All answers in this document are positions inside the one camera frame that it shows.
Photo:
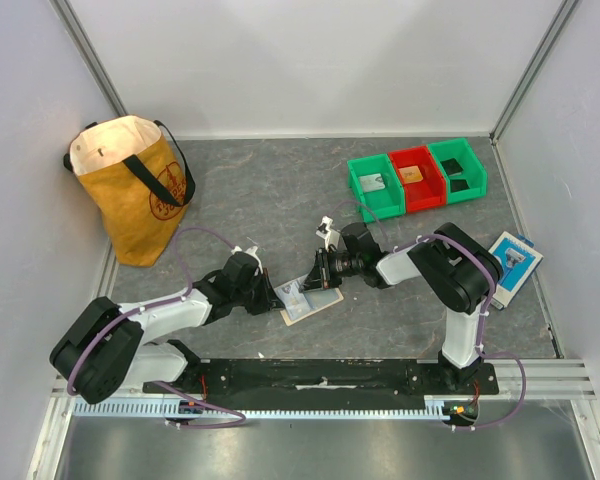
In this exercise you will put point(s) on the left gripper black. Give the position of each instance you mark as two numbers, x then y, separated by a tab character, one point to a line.
273	301

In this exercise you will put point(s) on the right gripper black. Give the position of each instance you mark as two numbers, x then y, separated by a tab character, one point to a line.
323	268

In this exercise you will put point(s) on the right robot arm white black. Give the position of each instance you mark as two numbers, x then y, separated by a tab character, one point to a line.
461	273

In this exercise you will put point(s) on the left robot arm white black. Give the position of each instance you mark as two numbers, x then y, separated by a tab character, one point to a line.
111	345

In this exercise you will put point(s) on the silver card in bin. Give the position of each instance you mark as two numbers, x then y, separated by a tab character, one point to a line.
371	183

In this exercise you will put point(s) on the orange card in bin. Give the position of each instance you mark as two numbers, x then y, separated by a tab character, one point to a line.
410	174

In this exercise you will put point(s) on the black card lower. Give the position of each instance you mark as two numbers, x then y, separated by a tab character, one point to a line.
458	185

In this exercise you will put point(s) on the black card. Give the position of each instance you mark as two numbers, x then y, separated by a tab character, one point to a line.
458	185
452	167

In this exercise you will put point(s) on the black card upper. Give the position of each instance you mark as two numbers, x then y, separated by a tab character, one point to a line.
452	167

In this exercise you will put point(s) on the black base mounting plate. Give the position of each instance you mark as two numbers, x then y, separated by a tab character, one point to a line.
315	399

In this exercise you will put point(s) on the left green plastic bin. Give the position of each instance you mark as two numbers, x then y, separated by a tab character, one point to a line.
387	203

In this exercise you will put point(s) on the green plastic bin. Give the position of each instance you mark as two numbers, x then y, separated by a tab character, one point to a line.
387	203
465	176

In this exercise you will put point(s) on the red plastic bin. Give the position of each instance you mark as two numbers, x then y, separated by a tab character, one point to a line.
431	192

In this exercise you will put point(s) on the right green plastic bin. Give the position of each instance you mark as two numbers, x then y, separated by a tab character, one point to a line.
465	176

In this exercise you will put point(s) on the yellow paper tote bag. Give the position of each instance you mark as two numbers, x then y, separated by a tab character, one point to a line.
138	176

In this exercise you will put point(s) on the blue razor package box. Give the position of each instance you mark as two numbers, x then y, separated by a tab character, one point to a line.
518	259

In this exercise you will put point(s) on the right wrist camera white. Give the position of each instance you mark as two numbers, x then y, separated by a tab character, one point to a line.
329	235

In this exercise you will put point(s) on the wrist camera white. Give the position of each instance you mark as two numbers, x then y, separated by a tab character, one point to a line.
251	251
329	235

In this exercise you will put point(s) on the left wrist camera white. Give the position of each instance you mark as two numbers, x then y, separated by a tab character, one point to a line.
251	251

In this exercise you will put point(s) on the slotted cable duct rail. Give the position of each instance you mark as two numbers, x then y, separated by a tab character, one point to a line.
173	408

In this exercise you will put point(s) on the aluminium frame profile rail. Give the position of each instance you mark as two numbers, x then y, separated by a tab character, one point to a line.
555	380

